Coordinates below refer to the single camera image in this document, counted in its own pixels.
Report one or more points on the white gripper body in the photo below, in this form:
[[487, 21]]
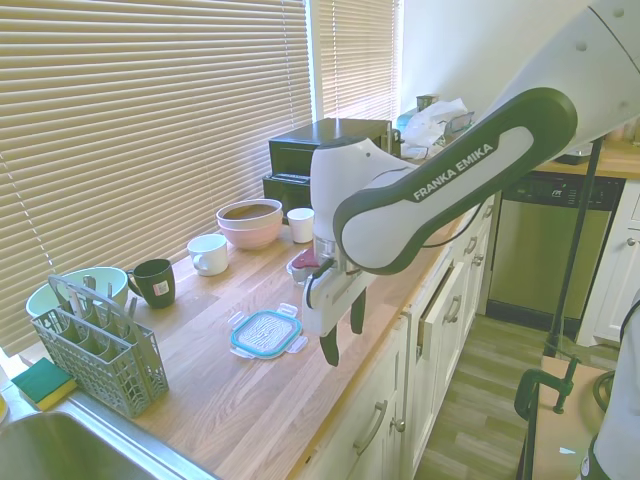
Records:
[[330, 300]]

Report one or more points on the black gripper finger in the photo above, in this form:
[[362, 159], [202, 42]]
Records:
[[358, 315], [330, 350]]

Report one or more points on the clear lid with teal seal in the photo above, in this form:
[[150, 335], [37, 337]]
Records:
[[265, 332]]

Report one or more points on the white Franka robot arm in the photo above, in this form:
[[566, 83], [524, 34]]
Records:
[[450, 175]]

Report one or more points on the clear glass food container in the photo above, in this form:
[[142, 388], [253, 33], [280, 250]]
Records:
[[296, 275]]

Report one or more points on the black food tray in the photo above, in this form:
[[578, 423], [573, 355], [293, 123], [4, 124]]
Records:
[[572, 159]]

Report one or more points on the white paper cup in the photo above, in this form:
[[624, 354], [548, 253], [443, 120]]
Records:
[[301, 227]]

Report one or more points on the white kitchen cabinet run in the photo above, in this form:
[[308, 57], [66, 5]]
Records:
[[440, 350]]

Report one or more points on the pink mixing bowl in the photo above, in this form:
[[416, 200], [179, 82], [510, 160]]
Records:
[[235, 223]]

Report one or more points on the white ceramic mug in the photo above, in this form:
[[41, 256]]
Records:
[[210, 252]]

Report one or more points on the black microwave oven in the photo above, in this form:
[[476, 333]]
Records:
[[300, 145]]

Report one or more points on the dark mug with sticker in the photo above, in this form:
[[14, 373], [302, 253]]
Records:
[[155, 280]]

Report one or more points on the green metal clamp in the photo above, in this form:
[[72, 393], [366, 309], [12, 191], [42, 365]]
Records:
[[525, 390]]

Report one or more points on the stainless steel dishwasher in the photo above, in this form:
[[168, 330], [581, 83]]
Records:
[[530, 250]]

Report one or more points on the pale blue box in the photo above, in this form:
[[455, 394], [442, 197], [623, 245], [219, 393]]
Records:
[[407, 120]]

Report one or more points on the metal cutlery piece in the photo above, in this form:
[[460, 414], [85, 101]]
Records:
[[132, 307], [110, 294], [90, 286]]

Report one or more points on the white plastic bag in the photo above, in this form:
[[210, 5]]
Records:
[[430, 122]]

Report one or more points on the mint green bowl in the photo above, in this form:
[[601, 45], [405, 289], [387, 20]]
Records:
[[117, 287]]

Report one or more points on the green tin can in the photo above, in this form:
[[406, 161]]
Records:
[[426, 102]]

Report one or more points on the grey plastic cutlery basket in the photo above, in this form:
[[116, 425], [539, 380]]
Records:
[[100, 370]]

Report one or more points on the narrow beige window blind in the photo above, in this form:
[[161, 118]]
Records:
[[357, 60]]

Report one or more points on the wide beige window blind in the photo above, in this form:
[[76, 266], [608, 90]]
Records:
[[150, 125]]

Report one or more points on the white cabinet beside dishwasher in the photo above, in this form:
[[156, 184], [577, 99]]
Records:
[[620, 280]]

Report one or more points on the stainless steel sink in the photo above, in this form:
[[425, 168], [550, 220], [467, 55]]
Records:
[[60, 450]]

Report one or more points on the green and yellow sponge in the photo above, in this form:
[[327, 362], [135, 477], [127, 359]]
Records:
[[42, 382]]

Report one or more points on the pale yellow dish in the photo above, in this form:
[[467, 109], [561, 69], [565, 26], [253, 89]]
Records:
[[3, 410]]

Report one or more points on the black camera stand pole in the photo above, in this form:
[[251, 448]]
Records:
[[575, 240]]

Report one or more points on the brown robot mount table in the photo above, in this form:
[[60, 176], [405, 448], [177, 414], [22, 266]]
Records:
[[565, 435]]

